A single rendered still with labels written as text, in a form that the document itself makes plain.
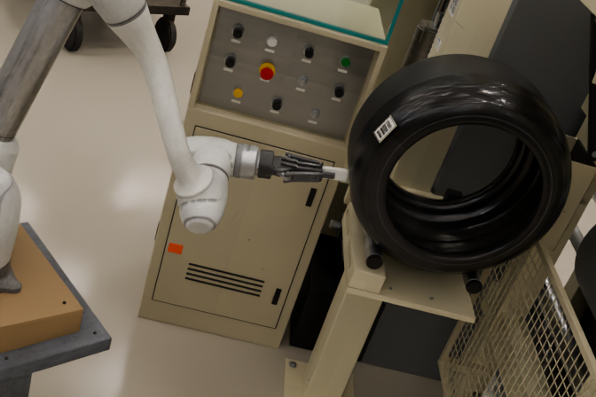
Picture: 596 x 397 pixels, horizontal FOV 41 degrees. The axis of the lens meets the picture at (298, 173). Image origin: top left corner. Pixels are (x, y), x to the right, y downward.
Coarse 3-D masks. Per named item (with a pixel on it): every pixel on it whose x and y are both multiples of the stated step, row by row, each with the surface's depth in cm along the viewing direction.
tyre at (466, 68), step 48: (384, 96) 199; (432, 96) 187; (480, 96) 186; (528, 96) 189; (384, 144) 191; (528, 144) 189; (384, 192) 196; (480, 192) 228; (528, 192) 222; (384, 240) 204; (432, 240) 225; (480, 240) 222; (528, 240) 203
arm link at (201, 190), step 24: (120, 24) 171; (144, 24) 174; (144, 48) 177; (144, 72) 182; (168, 72) 182; (168, 96) 182; (168, 120) 182; (168, 144) 184; (192, 168) 186; (216, 168) 197; (192, 192) 187; (216, 192) 190; (192, 216) 187; (216, 216) 189
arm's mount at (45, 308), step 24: (24, 240) 205; (24, 264) 197; (48, 264) 199; (24, 288) 189; (48, 288) 191; (0, 312) 179; (24, 312) 182; (48, 312) 184; (72, 312) 187; (0, 336) 177; (24, 336) 181; (48, 336) 186
